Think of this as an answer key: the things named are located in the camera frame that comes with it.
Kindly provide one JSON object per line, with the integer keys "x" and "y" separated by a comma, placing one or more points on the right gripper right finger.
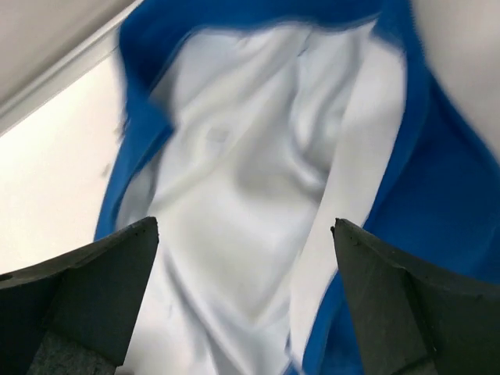
{"x": 412, "y": 317}

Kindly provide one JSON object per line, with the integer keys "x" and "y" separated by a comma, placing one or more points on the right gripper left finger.
{"x": 75, "y": 313}

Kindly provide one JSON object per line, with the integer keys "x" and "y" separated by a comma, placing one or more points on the blue jacket with white lining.
{"x": 253, "y": 125}

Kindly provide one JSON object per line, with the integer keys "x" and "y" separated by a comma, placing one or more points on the aluminium table edge rail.
{"x": 47, "y": 45}

